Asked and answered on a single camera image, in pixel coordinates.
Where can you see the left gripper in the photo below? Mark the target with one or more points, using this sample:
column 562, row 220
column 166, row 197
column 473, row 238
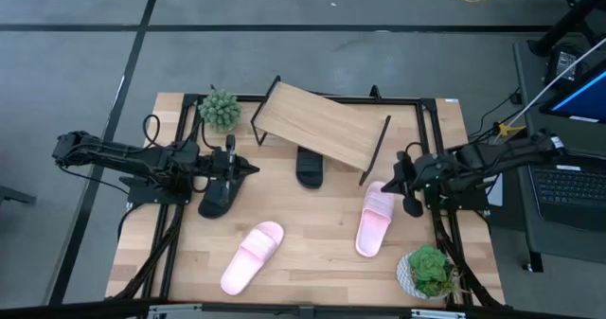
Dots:
column 222, row 163

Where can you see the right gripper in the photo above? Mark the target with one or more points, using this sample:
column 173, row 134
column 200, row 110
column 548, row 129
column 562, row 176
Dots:
column 426, row 170

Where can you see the pink slide sandal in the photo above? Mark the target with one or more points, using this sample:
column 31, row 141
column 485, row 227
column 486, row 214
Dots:
column 371, row 224
column 248, row 260

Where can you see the black slide sandal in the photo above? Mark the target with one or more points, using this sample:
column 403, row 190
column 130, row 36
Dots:
column 213, row 206
column 309, row 172

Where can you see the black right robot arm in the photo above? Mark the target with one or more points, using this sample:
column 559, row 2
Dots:
column 502, row 155

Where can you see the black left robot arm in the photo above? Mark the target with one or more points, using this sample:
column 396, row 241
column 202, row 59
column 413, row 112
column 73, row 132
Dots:
column 118, row 153

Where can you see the wooden shelf with black legs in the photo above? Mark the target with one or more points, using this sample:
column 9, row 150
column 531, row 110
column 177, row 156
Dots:
column 322, row 120

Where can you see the spiky green potted plant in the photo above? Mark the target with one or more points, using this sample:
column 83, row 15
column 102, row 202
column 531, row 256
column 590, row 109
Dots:
column 220, row 111

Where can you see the green succulent in white pot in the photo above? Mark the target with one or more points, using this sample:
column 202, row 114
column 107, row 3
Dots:
column 428, row 271

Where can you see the white paper sheet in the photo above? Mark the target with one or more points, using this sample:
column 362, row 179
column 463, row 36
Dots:
column 496, row 192

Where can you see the white sticker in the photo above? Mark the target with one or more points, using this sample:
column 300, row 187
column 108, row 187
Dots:
column 451, row 100

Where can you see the yellow clip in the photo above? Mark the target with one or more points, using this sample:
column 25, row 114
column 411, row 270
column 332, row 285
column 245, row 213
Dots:
column 510, row 129

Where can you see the black laptop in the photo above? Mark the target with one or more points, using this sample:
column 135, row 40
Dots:
column 568, row 191

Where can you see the thin white rod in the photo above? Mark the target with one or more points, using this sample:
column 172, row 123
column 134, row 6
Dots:
column 554, row 83

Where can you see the monitor with blue screen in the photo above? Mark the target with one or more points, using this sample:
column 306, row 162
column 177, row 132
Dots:
column 580, row 96

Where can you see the black power adapter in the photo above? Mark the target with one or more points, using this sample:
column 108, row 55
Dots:
column 563, row 63

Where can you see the dark chair leg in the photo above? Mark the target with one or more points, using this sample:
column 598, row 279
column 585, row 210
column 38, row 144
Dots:
column 16, row 196

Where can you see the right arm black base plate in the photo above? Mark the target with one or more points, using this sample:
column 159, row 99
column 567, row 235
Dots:
column 466, row 203

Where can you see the black aluminium table frame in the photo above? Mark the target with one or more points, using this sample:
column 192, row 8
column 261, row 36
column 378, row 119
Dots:
column 407, row 101

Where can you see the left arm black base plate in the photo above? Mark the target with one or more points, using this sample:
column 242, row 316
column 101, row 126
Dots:
column 151, row 197

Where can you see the silver rail bracket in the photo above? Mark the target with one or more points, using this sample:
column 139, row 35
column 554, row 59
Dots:
column 172, row 312
column 438, row 314

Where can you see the black rig rail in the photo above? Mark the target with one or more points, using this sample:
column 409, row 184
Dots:
column 71, row 309

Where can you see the black stand post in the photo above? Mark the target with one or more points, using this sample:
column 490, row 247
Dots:
column 568, row 21

